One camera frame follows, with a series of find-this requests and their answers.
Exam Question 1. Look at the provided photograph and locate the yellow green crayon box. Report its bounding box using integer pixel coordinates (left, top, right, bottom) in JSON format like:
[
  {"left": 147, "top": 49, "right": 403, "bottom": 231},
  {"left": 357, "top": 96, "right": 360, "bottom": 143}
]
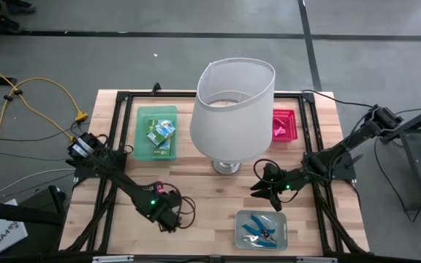
[
  {"left": 145, "top": 119, "right": 164, "bottom": 147},
  {"left": 155, "top": 119, "right": 177, "bottom": 139},
  {"left": 153, "top": 140, "right": 172, "bottom": 159}
]

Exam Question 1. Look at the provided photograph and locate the black floor cable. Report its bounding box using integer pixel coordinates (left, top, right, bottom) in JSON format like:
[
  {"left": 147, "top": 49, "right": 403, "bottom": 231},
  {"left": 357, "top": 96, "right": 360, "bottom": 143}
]
[
  {"left": 300, "top": 88, "right": 376, "bottom": 110},
  {"left": 373, "top": 135, "right": 421, "bottom": 223},
  {"left": 0, "top": 122, "right": 87, "bottom": 143},
  {"left": 0, "top": 147, "right": 67, "bottom": 162}
]

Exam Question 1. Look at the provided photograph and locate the yellow cable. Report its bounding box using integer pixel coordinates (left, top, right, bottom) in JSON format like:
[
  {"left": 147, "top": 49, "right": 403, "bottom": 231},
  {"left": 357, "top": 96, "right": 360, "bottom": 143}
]
[{"left": 0, "top": 59, "right": 89, "bottom": 164}]

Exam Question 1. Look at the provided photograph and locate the red plastic basket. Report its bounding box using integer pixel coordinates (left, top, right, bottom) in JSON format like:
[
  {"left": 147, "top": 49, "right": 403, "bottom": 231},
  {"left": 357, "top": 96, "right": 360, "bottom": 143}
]
[{"left": 271, "top": 108, "right": 300, "bottom": 142}]

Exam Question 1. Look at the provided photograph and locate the person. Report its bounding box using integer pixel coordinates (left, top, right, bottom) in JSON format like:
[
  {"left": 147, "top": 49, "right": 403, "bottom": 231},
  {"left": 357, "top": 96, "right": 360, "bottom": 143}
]
[{"left": 0, "top": 0, "right": 36, "bottom": 31}]

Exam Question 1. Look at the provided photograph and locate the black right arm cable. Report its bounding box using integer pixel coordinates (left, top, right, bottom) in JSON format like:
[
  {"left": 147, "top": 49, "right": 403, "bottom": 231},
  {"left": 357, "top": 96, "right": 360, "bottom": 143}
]
[{"left": 253, "top": 159, "right": 281, "bottom": 183}]

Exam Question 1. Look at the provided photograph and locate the black aluminium table frame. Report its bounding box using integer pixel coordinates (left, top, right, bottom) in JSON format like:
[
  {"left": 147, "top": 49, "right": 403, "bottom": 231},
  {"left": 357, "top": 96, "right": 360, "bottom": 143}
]
[{"left": 58, "top": 89, "right": 371, "bottom": 256}]

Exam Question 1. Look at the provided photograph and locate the black metal cart frame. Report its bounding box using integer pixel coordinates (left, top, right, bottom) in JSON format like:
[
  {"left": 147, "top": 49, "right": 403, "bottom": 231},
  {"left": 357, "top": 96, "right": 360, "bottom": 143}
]
[{"left": 380, "top": 100, "right": 421, "bottom": 213}]

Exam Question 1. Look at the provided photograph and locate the white floor cable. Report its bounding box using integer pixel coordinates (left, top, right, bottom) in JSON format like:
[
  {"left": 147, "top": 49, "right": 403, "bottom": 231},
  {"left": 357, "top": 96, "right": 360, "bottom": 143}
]
[{"left": 0, "top": 167, "right": 77, "bottom": 202}]

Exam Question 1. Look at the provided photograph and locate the teal translucent plastic bin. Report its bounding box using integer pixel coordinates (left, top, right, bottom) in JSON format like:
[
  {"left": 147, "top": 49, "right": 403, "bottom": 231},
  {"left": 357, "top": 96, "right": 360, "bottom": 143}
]
[{"left": 132, "top": 104, "right": 179, "bottom": 162}]

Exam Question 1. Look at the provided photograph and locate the silver lamp with white shade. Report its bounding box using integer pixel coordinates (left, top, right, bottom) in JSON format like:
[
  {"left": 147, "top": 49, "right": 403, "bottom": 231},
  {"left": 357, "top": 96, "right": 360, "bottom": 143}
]
[{"left": 189, "top": 57, "right": 276, "bottom": 175}]

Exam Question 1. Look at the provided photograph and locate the light grey plastic bin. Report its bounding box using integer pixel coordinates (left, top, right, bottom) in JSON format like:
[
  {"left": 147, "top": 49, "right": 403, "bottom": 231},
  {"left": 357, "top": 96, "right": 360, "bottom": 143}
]
[{"left": 234, "top": 210, "right": 289, "bottom": 252}]

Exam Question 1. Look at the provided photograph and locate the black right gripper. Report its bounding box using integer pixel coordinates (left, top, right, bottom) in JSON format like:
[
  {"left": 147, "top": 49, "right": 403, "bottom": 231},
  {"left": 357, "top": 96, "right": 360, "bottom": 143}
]
[{"left": 249, "top": 162, "right": 292, "bottom": 213}]

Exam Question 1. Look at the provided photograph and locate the black stand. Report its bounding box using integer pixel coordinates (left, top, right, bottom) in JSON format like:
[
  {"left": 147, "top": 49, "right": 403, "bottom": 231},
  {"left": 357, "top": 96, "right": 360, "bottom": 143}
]
[{"left": 0, "top": 184, "right": 67, "bottom": 228}]

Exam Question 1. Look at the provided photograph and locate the silver aluminium bracket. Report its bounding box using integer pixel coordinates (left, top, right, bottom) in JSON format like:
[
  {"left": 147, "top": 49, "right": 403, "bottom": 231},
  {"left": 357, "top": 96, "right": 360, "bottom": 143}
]
[
  {"left": 91, "top": 255, "right": 135, "bottom": 263},
  {"left": 295, "top": 256, "right": 339, "bottom": 263}
]

